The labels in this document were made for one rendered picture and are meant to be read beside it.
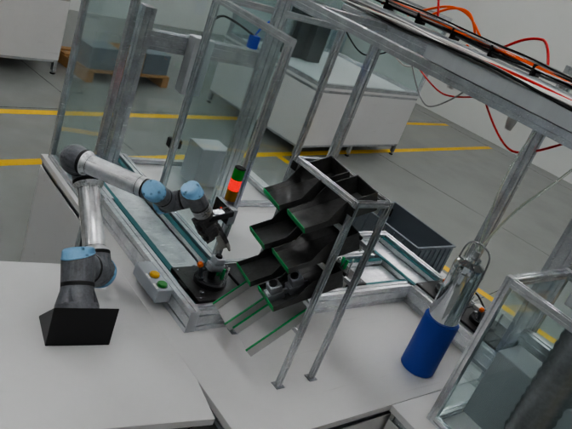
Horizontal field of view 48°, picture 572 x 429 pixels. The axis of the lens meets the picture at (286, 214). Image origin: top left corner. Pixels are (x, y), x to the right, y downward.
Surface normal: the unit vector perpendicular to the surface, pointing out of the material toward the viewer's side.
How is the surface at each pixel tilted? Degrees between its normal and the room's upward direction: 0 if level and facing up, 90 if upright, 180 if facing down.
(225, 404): 0
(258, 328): 45
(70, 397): 0
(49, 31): 90
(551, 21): 90
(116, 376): 0
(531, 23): 90
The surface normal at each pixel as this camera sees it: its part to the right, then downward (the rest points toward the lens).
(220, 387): 0.33, -0.86
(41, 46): 0.68, 0.50
